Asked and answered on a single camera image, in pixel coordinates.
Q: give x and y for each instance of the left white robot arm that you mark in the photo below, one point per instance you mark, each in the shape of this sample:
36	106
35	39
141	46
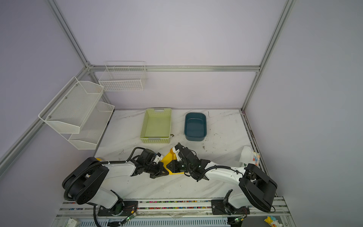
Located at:
84	184

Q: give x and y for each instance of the aluminium cage frame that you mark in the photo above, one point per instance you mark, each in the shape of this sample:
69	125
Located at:
16	150

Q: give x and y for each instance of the white wire wall basket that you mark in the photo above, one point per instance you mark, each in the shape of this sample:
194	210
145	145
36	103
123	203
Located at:
124	76

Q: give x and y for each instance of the white two-tier mesh shelf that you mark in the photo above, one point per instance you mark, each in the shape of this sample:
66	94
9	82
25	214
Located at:
78	114

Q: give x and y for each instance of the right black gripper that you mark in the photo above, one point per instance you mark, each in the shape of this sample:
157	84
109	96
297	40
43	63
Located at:
173	168

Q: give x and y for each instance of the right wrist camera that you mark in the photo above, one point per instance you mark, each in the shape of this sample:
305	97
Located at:
176	154

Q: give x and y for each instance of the colourful small carton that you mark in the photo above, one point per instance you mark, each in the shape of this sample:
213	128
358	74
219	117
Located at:
248	156

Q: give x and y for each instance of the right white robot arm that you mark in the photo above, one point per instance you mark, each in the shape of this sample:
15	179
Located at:
256	188

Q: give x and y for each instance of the teal plastic tray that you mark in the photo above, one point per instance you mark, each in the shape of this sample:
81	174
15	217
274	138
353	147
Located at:
195	127

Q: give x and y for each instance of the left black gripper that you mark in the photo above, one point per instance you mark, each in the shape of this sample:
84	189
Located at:
159	173

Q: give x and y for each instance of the light green plastic basket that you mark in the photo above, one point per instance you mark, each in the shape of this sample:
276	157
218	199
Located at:
156	126

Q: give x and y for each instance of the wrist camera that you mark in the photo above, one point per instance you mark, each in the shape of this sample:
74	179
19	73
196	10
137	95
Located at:
157	158
176	154

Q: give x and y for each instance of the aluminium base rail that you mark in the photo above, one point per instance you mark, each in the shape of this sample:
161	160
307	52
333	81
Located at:
196	212

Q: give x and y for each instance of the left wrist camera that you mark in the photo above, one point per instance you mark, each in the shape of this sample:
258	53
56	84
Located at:
157	158

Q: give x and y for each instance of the yellow paper napkin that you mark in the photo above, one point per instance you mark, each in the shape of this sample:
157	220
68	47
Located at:
167	159

